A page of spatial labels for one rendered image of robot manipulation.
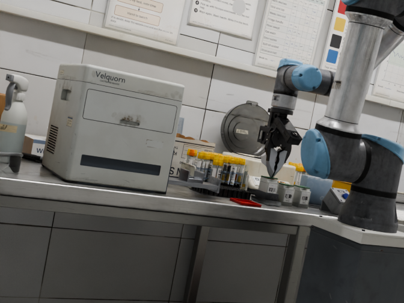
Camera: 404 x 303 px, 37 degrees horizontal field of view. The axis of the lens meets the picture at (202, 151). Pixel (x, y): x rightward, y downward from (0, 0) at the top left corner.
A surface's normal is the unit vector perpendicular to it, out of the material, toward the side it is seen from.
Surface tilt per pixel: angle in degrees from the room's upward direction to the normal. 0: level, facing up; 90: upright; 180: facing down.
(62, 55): 90
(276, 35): 94
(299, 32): 93
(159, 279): 90
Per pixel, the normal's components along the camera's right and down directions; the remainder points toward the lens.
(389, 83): 0.44, 0.20
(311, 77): 0.27, 0.10
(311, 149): -0.96, -0.04
